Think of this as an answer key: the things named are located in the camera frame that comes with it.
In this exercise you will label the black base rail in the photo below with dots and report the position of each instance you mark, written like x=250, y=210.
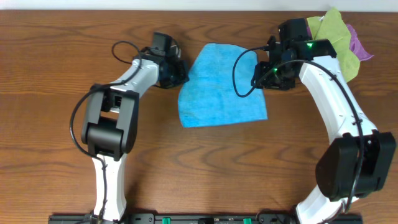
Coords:
x=149, y=218

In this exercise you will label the green microfiber cloth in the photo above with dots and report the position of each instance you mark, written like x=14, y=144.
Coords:
x=332, y=27

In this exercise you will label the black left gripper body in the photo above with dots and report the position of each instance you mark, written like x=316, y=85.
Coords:
x=175, y=73

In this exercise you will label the purple microfiber cloth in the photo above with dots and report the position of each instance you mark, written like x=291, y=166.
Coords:
x=356, y=47

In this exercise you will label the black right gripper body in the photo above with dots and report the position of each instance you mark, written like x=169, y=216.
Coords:
x=279, y=79

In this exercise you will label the blue microfiber cloth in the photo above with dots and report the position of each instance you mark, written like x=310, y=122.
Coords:
x=217, y=76

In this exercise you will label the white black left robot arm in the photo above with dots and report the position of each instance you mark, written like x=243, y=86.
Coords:
x=110, y=127

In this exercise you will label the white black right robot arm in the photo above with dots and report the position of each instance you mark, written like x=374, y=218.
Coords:
x=359, y=156

